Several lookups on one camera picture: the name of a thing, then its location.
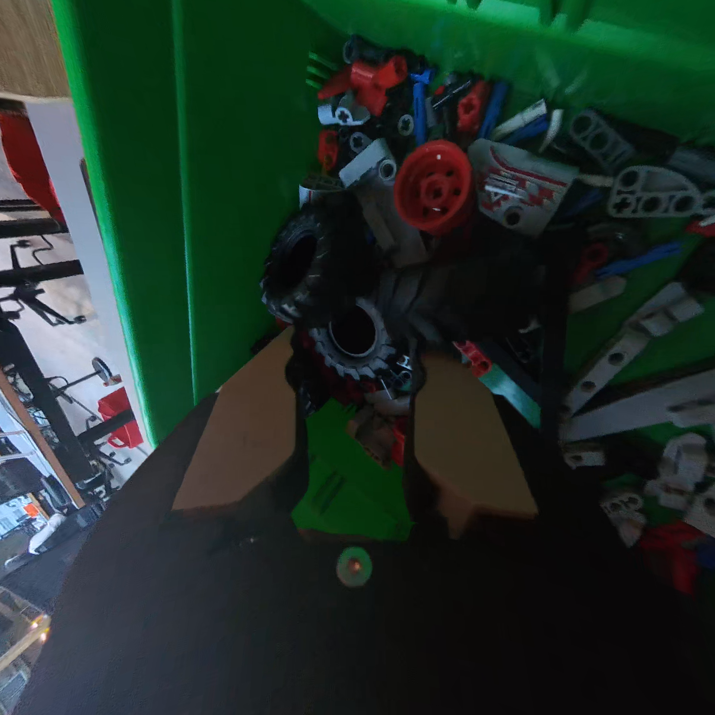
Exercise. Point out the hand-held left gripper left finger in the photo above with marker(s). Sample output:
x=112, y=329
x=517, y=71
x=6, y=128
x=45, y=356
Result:
x=240, y=441

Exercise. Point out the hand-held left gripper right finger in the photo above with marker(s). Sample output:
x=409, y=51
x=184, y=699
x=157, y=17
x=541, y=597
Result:
x=469, y=447

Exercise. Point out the black lego tyre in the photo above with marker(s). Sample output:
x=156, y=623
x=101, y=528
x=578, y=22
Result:
x=273, y=273
x=338, y=364

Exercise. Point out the pile of lego pieces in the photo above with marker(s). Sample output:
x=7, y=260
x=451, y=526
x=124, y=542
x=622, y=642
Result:
x=659, y=402

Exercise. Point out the green plastic bin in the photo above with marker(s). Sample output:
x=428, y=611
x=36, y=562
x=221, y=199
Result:
x=234, y=167

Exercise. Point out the white printed lego panel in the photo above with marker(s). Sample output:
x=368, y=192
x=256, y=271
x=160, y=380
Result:
x=519, y=190

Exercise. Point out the small red lego wheel rim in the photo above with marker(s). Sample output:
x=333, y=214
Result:
x=433, y=187

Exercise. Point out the grey rounded lego liftarm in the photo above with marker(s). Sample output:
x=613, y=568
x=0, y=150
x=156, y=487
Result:
x=670, y=190

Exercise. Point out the red plastic container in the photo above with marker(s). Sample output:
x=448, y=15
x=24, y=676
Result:
x=120, y=419

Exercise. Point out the black metal stand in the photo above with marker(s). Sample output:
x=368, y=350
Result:
x=33, y=271

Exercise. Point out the red cloth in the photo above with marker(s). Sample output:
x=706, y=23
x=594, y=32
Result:
x=25, y=162

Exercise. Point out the wooden panel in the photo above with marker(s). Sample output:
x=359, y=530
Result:
x=28, y=44

